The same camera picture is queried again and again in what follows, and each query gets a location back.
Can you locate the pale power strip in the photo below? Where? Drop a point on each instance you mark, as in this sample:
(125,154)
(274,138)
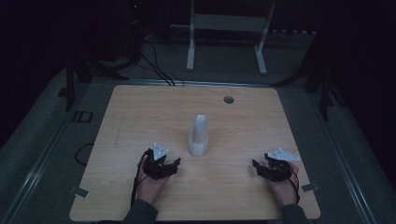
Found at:
(292,32)

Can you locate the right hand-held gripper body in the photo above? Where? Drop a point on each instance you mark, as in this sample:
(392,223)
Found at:
(275,171)

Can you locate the white metal stand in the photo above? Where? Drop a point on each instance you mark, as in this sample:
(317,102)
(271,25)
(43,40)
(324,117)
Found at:
(229,23)

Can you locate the person's right hand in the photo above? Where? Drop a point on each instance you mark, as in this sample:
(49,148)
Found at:
(285,191)

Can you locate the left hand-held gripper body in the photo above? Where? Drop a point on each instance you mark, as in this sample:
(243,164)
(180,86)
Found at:
(157,168)

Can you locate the black tripod stand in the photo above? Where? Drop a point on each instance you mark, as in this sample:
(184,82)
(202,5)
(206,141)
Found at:
(70,81)
(323,90)

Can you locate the grey tape piece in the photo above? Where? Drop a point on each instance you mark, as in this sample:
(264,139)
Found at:
(79,192)
(310,187)

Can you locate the dark computer tower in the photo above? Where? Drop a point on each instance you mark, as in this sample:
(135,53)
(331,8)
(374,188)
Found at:
(134,28)

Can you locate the person's left hand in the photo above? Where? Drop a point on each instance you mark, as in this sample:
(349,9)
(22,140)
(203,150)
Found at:
(151,188)

